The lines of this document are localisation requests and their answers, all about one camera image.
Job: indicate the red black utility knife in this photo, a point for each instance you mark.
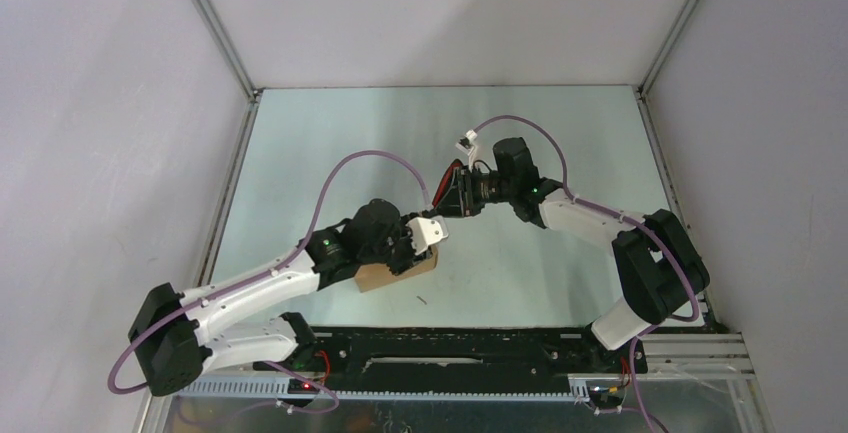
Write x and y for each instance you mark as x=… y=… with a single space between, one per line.
x=446 y=181

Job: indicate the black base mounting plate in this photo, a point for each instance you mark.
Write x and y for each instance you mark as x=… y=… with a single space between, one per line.
x=459 y=361

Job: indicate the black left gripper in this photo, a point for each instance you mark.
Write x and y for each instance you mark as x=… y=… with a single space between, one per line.
x=411 y=258

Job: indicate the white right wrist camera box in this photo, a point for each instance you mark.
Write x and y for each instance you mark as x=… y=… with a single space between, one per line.
x=469 y=146

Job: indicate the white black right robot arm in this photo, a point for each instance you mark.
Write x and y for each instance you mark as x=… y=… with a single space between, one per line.
x=658 y=267

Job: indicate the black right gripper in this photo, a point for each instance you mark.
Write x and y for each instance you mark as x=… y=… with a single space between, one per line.
x=460 y=200

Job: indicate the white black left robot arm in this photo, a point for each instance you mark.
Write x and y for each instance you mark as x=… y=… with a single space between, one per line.
x=179 y=336

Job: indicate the aluminium frame rail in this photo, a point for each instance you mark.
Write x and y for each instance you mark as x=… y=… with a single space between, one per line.
x=698 y=380

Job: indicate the brown cardboard express box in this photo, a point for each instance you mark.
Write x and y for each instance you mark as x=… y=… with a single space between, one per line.
x=375 y=276

